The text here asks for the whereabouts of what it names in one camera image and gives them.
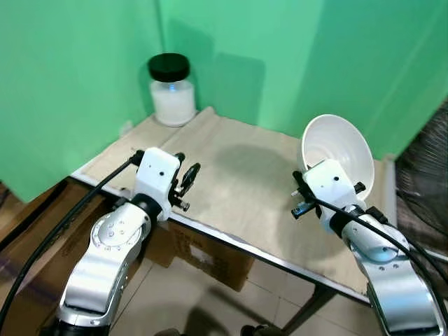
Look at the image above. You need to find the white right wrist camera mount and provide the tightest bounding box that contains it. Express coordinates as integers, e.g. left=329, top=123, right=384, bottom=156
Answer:
left=302, top=160, right=365, bottom=236

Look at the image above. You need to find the black mesh fan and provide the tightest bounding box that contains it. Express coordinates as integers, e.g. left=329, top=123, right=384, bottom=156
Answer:
left=395, top=98, right=448, bottom=261

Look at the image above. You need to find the metal frame table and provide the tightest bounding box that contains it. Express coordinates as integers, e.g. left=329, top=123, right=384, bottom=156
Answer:
left=69, top=105, right=448, bottom=336

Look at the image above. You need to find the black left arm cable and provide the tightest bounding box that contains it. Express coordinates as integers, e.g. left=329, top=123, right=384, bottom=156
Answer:
left=0, top=150, right=146, bottom=328

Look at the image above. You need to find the beige tablecloth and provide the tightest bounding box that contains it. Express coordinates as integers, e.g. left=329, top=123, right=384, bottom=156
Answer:
left=84, top=106, right=397, bottom=295

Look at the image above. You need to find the brown cardboard box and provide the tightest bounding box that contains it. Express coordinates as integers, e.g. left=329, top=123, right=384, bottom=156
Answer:
left=143, top=220, right=257, bottom=293

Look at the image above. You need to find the white ribbed bowl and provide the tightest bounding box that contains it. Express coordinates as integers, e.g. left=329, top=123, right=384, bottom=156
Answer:
left=301, top=114, right=375, bottom=204

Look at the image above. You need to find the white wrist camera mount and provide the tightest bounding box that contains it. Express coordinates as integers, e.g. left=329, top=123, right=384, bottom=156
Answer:
left=132, top=147, right=181, bottom=212
left=302, top=160, right=365, bottom=236

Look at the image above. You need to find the black robot foot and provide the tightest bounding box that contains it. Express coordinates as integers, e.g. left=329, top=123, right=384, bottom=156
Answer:
left=239, top=323, right=271, bottom=336
left=150, top=325, right=184, bottom=336

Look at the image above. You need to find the black left robot foot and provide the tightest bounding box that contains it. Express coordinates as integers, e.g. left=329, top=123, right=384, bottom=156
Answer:
left=150, top=325, right=184, bottom=336

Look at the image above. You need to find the black-lidded jar of white powder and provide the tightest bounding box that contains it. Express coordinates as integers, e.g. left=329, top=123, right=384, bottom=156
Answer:
left=148, top=53, right=197, bottom=128

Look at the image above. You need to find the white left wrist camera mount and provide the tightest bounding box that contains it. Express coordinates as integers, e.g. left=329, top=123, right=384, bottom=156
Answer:
left=132, top=147, right=181, bottom=212

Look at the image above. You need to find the black right robot foot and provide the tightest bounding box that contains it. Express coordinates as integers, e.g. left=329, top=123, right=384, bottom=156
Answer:
left=239, top=323, right=271, bottom=336

